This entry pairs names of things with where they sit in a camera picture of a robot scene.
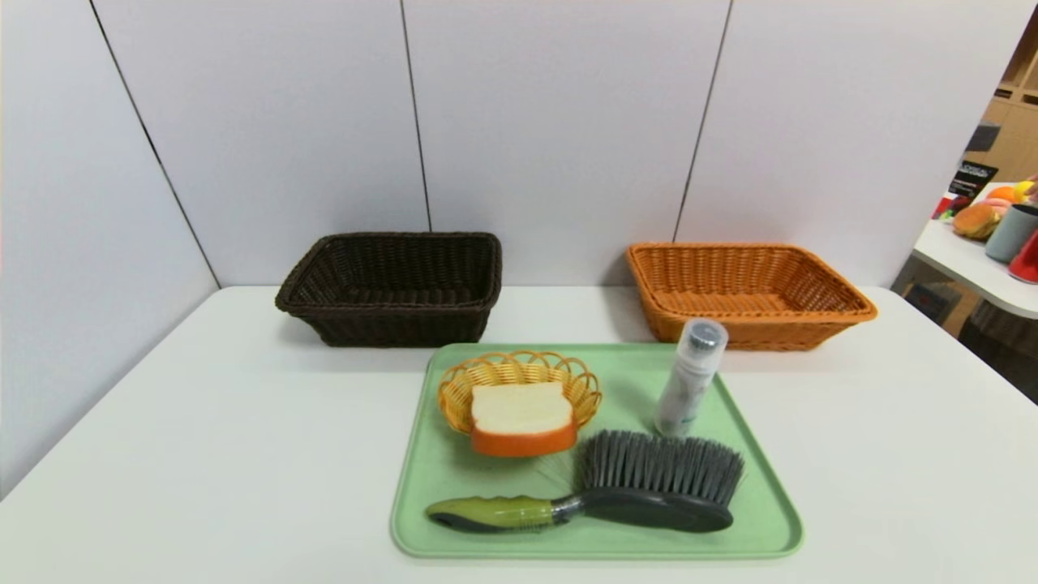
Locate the toy bread slice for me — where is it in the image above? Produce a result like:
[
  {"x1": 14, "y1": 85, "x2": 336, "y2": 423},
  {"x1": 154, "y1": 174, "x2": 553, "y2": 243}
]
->
[{"x1": 470, "y1": 381, "x2": 580, "y2": 458}]

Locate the white spray bottle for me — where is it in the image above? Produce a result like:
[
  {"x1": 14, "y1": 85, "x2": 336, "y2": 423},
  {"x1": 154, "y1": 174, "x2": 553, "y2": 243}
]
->
[{"x1": 654, "y1": 318, "x2": 729, "y2": 439}]

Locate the small yellow wicker basket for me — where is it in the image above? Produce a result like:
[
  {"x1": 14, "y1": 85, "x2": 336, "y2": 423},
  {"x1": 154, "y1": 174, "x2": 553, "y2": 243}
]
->
[{"x1": 438, "y1": 350, "x2": 603, "y2": 437}]

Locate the dark brown wicker basket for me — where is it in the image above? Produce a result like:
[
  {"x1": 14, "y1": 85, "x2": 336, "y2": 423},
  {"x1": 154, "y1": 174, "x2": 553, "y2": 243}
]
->
[{"x1": 274, "y1": 232, "x2": 504, "y2": 349}]

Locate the orange wicker basket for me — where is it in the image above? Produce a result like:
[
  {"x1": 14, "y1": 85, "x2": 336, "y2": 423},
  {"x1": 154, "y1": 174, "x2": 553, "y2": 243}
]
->
[{"x1": 625, "y1": 242, "x2": 879, "y2": 353}]

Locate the light green plastic tray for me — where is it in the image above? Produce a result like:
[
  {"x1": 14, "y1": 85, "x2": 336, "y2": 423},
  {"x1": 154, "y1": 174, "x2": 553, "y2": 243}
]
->
[{"x1": 390, "y1": 342, "x2": 805, "y2": 560}]

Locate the white side table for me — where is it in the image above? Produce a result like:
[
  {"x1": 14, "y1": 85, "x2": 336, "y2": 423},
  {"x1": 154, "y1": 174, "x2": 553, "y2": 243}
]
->
[{"x1": 912, "y1": 182, "x2": 1038, "y2": 320}]

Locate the toy burger bun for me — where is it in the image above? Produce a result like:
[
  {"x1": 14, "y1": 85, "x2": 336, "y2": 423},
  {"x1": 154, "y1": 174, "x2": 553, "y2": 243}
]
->
[{"x1": 953, "y1": 203, "x2": 1005, "y2": 241}]

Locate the black sign card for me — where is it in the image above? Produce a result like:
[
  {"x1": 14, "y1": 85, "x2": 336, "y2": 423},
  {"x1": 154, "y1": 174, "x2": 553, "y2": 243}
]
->
[{"x1": 947, "y1": 161, "x2": 999, "y2": 200}]

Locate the grey cup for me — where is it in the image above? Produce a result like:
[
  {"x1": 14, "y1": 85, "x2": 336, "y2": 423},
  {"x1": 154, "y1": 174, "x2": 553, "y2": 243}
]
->
[{"x1": 985, "y1": 204, "x2": 1038, "y2": 264}]

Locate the red container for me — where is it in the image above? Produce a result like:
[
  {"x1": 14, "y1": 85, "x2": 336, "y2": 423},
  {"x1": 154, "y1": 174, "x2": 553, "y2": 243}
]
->
[{"x1": 1009, "y1": 231, "x2": 1038, "y2": 285}]

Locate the wooden shelf unit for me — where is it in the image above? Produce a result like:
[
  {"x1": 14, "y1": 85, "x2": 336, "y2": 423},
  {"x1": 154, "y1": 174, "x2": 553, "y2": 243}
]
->
[{"x1": 961, "y1": 16, "x2": 1038, "y2": 184}]

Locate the grey brush with green handle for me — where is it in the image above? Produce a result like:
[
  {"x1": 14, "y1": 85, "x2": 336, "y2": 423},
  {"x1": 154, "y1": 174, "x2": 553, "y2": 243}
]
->
[{"x1": 426, "y1": 430, "x2": 745, "y2": 535}]

